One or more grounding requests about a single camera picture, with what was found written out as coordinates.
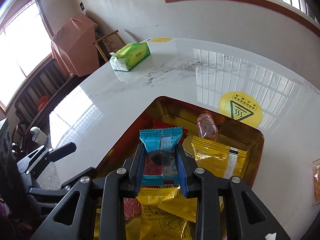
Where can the gold packet with bird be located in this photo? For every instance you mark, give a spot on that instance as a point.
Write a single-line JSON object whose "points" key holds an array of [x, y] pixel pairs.
{"points": [[166, 214]]}

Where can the cyan small snack packet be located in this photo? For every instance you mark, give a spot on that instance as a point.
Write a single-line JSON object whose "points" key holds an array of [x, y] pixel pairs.
{"points": [[158, 181]]}

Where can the side window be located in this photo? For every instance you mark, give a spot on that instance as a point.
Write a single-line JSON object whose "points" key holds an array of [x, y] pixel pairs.
{"points": [[25, 43]]}

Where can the pink red cake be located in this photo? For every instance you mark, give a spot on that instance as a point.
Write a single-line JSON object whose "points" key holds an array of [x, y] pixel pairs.
{"points": [[206, 127]]}

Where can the pink patterned snack block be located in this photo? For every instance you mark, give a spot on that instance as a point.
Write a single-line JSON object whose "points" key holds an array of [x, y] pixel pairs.
{"points": [[132, 208]]}

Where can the round yellow warning sticker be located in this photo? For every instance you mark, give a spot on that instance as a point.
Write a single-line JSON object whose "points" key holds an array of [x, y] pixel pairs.
{"points": [[241, 107]]}

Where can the gold packet with silver strip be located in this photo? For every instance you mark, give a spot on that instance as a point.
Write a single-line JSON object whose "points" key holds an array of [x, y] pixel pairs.
{"points": [[222, 160]]}

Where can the pink covered cabinet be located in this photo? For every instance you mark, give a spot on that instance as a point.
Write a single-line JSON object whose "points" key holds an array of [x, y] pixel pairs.
{"points": [[72, 47]]}

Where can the green tissue pack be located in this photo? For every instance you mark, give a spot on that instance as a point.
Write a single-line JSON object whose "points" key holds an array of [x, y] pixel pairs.
{"points": [[129, 56]]}

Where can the clear bag orange crackers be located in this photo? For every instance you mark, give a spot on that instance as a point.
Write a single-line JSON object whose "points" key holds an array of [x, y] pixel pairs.
{"points": [[316, 181]]}

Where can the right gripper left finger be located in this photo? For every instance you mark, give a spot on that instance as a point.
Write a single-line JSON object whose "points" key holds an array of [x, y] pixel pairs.
{"points": [[96, 205]]}

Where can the red snack packet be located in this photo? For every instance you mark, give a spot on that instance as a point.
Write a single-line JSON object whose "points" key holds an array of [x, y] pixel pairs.
{"points": [[160, 142]]}

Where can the dark wooden bench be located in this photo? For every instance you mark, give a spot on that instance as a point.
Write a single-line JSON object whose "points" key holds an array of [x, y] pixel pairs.
{"points": [[43, 90]]}

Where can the gold red tin box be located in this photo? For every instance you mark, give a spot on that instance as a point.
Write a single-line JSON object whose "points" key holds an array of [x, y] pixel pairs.
{"points": [[180, 112]]}

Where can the small bamboo chair left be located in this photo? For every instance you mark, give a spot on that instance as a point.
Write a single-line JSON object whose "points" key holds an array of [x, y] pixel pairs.
{"points": [[108, 44]]}

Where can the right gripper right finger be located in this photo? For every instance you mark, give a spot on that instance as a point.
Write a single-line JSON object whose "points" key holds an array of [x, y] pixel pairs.
{"points": [[224, 206]]}

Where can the yellow edge sticker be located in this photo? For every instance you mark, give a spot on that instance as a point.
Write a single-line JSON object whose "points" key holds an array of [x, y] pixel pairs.
{"points": [[159, 40]]}

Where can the wall switch plate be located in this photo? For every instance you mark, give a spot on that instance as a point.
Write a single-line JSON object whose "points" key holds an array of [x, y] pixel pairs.
{"points": [[82, 6]]}

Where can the white handheld device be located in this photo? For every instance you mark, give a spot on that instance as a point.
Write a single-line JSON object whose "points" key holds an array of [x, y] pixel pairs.
{"points": [[38, 136]]}

